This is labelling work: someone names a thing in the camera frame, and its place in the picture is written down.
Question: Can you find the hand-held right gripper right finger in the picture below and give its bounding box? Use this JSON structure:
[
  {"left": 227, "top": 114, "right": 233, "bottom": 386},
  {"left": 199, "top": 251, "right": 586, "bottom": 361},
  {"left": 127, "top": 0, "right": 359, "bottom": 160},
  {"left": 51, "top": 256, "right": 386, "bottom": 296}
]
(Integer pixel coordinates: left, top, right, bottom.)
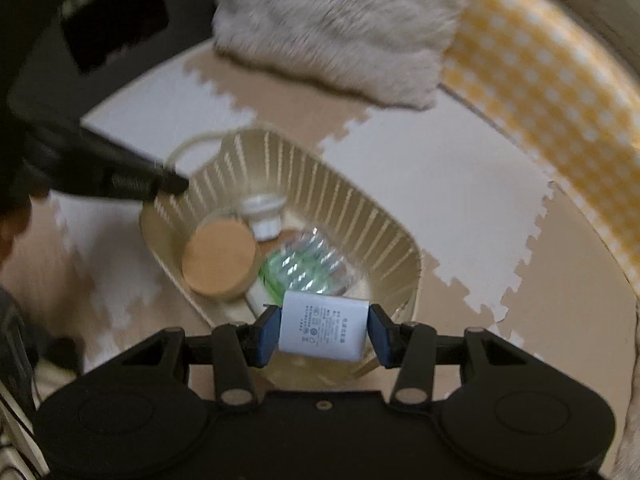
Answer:
[{"left": 367, "top": 304, "right": 532, "bottom": 407}]

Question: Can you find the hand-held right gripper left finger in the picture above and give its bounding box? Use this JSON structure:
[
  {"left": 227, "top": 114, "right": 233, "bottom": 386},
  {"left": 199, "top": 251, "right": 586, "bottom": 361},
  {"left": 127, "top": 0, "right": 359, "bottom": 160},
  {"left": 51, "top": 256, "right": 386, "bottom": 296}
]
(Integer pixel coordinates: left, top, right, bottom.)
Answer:
[{"left": 120, "top": 305, "right": 282, "bottom": 407}]

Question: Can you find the clear plastic bottle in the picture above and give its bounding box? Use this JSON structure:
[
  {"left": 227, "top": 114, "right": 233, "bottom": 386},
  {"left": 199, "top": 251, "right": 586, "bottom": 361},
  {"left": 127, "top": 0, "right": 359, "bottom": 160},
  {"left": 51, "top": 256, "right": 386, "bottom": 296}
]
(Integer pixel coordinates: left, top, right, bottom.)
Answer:
[{"left": 257, "top": 227, "right": 358, "bottom": 298}]

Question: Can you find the yellow checkered cushion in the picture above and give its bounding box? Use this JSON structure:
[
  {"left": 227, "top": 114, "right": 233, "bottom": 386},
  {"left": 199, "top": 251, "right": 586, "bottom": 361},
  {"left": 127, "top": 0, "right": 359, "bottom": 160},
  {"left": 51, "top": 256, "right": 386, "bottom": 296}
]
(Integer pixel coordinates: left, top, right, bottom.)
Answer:
[{"left": 442, "top": 0, "right": 640, "bottom": 306}]

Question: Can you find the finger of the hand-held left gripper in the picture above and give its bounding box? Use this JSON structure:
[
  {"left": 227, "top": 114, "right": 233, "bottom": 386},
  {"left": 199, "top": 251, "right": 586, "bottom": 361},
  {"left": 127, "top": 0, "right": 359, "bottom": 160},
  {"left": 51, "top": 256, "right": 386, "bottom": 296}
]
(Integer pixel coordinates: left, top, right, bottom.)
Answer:
[{"left": 30, "top": 122, "right": 190, "bottom": 201}]

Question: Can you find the round cork coaster elephant print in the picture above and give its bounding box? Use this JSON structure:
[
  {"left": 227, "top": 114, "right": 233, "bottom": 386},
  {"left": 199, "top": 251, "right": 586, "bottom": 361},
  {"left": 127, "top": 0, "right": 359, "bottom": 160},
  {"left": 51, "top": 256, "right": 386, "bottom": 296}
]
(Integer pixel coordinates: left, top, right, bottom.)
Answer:
[{"left": 181, "top": 221, "right": 258, "bottom": 298}]

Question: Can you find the small pale round container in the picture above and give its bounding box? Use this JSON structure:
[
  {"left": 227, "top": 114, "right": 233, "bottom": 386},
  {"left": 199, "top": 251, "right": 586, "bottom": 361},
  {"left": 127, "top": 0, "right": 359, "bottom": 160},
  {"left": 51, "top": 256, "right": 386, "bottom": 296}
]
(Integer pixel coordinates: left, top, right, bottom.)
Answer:
[{"left": 235, "top": 195, "right": 287, "bottom": 242}]

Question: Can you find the white power adapter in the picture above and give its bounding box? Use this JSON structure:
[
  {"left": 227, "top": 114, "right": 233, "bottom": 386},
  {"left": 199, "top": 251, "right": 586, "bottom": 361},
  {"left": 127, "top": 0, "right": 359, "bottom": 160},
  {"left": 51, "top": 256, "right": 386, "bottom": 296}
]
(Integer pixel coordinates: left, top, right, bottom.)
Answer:
[{"left": 277, "top": 290, "right": 371, "bottom": 363}]

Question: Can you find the cream plastic lattice basket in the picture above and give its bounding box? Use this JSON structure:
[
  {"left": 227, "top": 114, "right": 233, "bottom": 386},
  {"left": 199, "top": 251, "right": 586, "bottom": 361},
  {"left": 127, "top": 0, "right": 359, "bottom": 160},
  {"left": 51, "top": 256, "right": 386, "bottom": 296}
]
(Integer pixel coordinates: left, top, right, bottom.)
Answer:
[{"left": 140, "top": 127, "right": 423, "bottom": 386}]

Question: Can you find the fluffy cream pillow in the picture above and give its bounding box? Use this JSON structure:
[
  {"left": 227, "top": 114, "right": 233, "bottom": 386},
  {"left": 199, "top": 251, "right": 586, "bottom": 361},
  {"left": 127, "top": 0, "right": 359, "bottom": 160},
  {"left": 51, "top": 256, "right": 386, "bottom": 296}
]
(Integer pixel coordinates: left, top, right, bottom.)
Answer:
[{"left": 211, "top": 0, "right": 476, "bottom": 111}]

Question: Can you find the beige foam puzzle mat tile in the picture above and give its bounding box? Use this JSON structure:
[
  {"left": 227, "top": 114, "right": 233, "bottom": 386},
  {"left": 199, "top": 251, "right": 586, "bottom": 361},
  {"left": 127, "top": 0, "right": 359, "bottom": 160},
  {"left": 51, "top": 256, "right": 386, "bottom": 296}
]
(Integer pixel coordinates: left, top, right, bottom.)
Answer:
[
  {"left": 495, "top": 175, "right": 640, "bottom": 461},
  {"left": 5, "top": 195, "right": 166, "bottom": 341},
  {"left": 185, "top": 42, "right": 373, "bottom": 153}
]

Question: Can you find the black storage box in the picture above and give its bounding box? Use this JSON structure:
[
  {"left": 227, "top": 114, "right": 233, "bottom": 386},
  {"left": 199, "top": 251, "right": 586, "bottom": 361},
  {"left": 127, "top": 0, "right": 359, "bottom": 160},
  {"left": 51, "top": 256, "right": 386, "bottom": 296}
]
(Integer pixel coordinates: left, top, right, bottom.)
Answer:
[{"left": 10, "top": 0, "right": 217, "bottom": 126}]

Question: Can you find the person's left hand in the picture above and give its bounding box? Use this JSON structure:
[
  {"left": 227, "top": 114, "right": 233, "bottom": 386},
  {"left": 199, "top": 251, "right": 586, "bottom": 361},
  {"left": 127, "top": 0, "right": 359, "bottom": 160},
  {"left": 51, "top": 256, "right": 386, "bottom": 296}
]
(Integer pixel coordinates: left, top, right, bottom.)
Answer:
[{"left": 0, "top": 201, "right": 32, "bottom": 266}]

